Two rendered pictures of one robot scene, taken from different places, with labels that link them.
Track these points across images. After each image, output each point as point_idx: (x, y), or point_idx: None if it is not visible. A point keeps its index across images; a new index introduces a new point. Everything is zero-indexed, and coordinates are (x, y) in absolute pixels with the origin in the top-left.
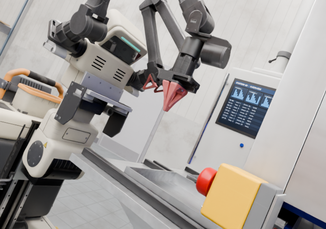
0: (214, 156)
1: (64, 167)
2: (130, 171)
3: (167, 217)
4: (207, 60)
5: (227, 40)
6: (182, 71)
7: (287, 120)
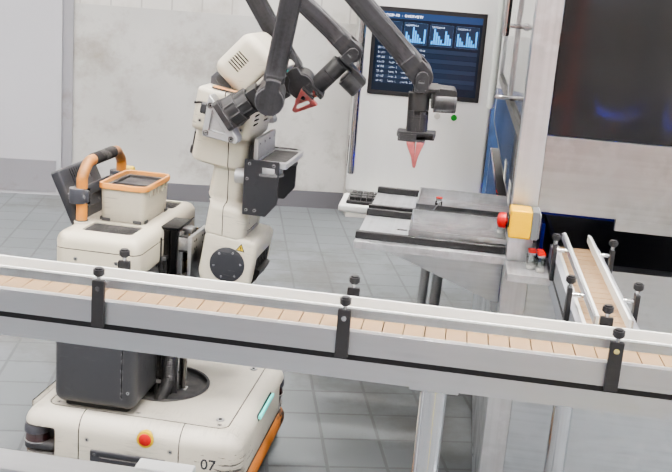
0: (383, 145)
1: (259, 263)
2: (414, 232)
3: (465, 249)
4: (441, 111)
5: (455, 91)
6: (422, 128)
7: (530, 166)
